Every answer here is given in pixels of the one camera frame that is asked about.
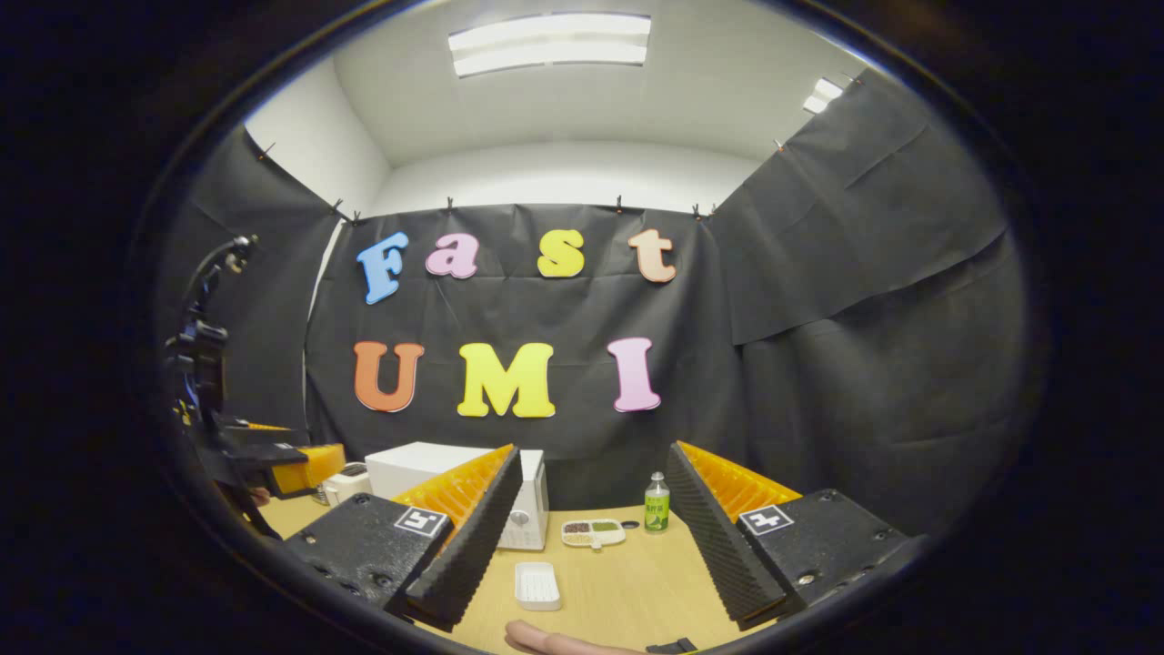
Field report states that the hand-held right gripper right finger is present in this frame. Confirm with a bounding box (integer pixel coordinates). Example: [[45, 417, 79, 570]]
[[666, 441, 919, 631]]

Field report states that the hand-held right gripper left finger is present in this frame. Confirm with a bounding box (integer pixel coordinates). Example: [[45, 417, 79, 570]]
[[280, 443, 525, 633]]

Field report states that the white microwave oven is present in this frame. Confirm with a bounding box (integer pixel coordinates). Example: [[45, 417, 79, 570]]
[[365, 442, 550, 552]]

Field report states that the white rectangular food container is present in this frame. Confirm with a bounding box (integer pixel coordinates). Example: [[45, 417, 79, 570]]
[[515, 561, 562, 611]]

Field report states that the white toaster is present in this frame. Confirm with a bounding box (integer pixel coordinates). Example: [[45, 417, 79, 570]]
[[320, 462, 374, 508]]

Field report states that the green label drink bottle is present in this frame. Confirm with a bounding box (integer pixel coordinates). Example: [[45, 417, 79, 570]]
[[645, 472, 671, 533]]

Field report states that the white divided seasoning dish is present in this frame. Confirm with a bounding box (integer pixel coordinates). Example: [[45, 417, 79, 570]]
[[561, 519, 627, 550]]

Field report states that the small ceiling light panel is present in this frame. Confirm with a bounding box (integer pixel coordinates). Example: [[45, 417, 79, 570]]
[[803, 77, 845, 115]]

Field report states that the long ceiling light panel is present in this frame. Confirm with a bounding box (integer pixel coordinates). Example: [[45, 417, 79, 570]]
[[447, 13, 652, 78]]

